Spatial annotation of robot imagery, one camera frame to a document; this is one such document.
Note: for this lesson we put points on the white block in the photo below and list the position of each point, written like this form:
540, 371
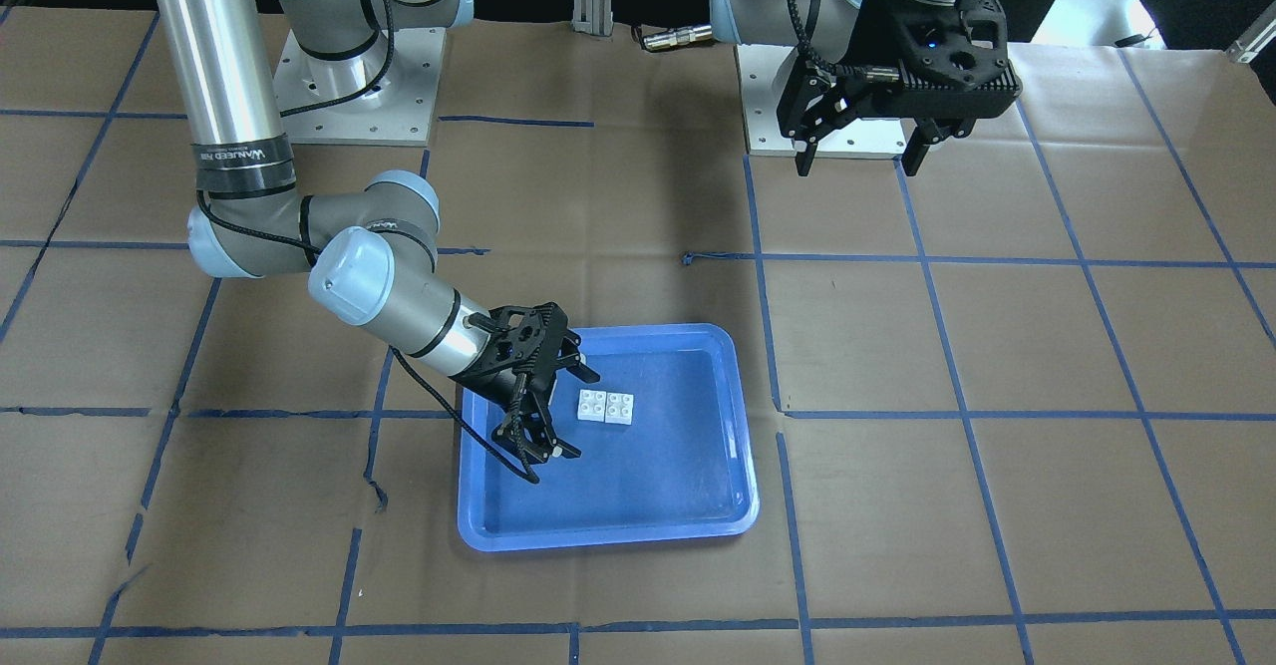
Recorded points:
618, 409
592, 406

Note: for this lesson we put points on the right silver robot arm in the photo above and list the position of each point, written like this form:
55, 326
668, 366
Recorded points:
370, 255

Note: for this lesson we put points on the brown paper table cover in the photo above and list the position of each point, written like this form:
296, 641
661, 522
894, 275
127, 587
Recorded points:
1018, 408

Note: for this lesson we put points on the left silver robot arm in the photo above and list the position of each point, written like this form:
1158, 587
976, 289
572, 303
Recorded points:
816, 29

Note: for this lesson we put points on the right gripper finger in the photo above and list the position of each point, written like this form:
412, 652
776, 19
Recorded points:
562, 351
527, 431

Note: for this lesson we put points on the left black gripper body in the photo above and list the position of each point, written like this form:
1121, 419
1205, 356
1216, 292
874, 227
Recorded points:
863, 29

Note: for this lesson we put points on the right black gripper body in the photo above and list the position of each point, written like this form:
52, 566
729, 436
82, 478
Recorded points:
487, 374

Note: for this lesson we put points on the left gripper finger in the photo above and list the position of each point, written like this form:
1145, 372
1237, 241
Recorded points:
812, 105
929, 132

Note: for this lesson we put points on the blue plastic tray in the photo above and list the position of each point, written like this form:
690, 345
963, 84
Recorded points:
681, 468

